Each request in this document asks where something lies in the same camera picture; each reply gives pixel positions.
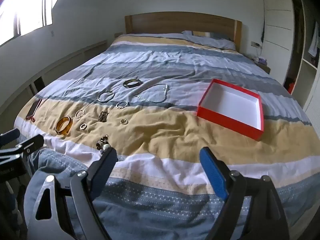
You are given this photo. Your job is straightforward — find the phone with red case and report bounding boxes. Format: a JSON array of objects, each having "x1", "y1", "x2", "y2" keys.
[{"x1": 26, "y1": 98, "x2": 43, "y2": 121}]

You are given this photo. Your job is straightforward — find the silver chain necklace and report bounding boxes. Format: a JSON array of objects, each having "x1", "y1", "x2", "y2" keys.
[{"x1": 134, "y1": 83, "x2": 168, "y2": 103}]

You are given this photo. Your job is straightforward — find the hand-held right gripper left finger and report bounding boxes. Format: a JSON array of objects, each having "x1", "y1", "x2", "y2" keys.
[{"x1": 25, "y1": 147, "x2": 118, "y2": 240}]

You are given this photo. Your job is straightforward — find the hanging clothes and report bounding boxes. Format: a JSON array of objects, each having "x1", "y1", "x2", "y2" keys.
[{"x1": 307, "y1": 21, "x2": 320, "y2": 68}]

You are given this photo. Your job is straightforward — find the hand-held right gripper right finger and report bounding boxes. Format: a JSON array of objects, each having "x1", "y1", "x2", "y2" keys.
[{"x1": 199, "y1": 147, "x2": 290, "y2": 240}]

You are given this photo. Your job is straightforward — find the grey pillow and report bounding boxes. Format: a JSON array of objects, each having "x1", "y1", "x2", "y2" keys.
[{"x1": 181, "y1": 30, "x2": 237, "y2": 50}]

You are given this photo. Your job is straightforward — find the silver bangle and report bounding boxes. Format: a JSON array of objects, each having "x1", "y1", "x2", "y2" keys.
[{"x1": 98, "y1": 91, "x2": 115, "y2": 103}]

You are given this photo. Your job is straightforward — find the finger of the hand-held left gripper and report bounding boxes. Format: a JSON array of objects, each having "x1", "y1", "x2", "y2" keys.
[
  {"x1": 0, "y1": 129, "x2": 20, "y2": 146},
  {"x1": 0, "y1": 134, "x2": 45, "y2": 165}
]

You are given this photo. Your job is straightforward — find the dark brown bangle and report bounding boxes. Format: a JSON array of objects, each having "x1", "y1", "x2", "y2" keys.
[{"x1": 122, "y1": 79, "x2": 141, "y2": 88}]

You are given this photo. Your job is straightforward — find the wooden nightstand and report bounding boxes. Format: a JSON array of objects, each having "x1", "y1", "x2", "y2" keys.
[{"x1": 252, "y1": 55, "x2": 272, "y2": 74}]

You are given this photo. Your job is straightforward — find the amber bangle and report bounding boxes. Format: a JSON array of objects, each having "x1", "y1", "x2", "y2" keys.
[{"x1": 55, "y1": 116, "x2": 73, "y2": 137}]

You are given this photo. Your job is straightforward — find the white wardrobe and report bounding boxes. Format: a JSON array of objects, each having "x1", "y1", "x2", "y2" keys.
[{"x1": 260, "y1": 0, "x2": 320, "y2": 115}]

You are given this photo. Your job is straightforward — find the red cardboard box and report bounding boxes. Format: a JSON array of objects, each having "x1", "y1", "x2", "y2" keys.
[{"x1": 197, "y1": 79, "x2": 265, "y2": 140}]

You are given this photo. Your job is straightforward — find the black hanging cable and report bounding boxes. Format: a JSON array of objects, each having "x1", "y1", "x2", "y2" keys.
[{"x1": 260, "y1": 17, "x2": 266, "y2": 46}]

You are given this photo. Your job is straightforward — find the window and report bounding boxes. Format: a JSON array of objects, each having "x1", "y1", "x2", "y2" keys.
[{"x1": 0, "y1": 0, "x2": 54, "y2": 47}]

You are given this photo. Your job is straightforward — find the red item in wardrobe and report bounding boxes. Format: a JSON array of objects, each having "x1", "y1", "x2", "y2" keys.
[{"x1": 287, "y1": 78, "x2": 297, "y2": 95}]

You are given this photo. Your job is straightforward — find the beaded charm keychain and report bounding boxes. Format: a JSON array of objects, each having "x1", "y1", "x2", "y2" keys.
[{"x1": 96, "y1": 134, "x2": 110, "y2": 155}]

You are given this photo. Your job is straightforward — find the wooden bed headboard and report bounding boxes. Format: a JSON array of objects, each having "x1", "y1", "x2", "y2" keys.
[{"x1": 124, "y1": 12, "x2": 242, "y2": 49}]

